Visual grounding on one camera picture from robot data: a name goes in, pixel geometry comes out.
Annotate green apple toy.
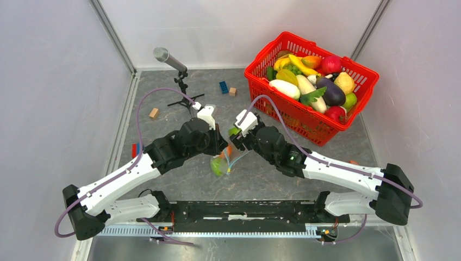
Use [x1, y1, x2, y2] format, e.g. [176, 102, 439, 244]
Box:
[228, 126, 241, 137]

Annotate orange fruit toy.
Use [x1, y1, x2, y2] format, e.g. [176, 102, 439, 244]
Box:
[220, 145, 232, 158]

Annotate clear zip top bag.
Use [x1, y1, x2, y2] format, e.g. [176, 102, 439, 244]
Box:
[212, 131, 249, 176]

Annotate orange mango toy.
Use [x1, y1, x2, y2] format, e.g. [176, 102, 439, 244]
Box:
[301, 55, 322, 70]

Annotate yellow lemon toy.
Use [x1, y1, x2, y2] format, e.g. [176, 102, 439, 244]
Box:
[334, 72, 356, 95]

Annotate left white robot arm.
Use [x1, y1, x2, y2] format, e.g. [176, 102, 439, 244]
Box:
[58, 117, 228, 241]

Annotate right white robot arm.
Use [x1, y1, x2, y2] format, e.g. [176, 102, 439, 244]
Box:
[228, 126, 414, 226]

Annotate red plastic basket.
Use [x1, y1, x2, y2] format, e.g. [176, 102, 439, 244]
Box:
[245, 32, 379, 146]

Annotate wooden block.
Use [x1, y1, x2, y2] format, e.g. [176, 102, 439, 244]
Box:
[149, 108, 159, 120]

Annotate blue toy brick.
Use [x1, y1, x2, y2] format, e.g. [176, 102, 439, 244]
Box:
[219, 81, 229, 94]

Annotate white cucumber toy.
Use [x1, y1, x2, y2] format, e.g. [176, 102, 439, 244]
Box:
[269, 79, 301, 100]

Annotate small wooden cube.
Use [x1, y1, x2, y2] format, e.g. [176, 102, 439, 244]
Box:
[229, 88, 237, 97]

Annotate red and blue bricks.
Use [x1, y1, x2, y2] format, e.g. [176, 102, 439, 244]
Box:
[131, 143, 141, 158]

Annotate black tripod stand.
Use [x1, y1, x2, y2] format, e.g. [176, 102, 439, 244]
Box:
[167, 71, 205, 110]

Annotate white radish toy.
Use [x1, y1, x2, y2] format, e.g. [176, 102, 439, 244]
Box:
[296, 75, 327, 113]

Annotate red tomato toy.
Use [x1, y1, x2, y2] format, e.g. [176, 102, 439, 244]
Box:
[324, 106, 347, 124]

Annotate green grapes toy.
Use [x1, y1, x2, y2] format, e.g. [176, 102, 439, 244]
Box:
[286, 65, 303, 75]

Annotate yellow banana bunch toy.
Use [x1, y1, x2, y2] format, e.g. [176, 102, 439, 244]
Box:
[273, 57, 290, 71]

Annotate purple eggplant toy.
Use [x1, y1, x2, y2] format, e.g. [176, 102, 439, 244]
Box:
[316, 77, 346, 107]

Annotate grey microphone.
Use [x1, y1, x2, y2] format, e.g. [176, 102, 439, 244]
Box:
[153, 47, 187, 73]

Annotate green pear toy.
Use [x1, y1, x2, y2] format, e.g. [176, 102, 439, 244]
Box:
[342, 92, 357, 111]

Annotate red apple toy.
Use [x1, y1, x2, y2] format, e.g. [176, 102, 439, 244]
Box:
[320, 55, 342, 74]

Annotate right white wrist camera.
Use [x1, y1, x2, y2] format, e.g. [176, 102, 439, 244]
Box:
[234, 109, 258, 137]

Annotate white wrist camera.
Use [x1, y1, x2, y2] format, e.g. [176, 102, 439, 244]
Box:
[234, 109, 258, 137]
[192, 102, 216, 130]

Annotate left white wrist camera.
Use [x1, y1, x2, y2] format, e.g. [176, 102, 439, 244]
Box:
[192, 102, 216, 130]

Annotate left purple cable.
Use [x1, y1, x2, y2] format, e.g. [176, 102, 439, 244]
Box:
[54, 87, 202, 247]

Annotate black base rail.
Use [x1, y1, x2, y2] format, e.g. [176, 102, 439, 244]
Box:
[148, 200, 350, 233]

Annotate white cable duct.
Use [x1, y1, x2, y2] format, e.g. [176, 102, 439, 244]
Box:
[98, 225, 321, 239]

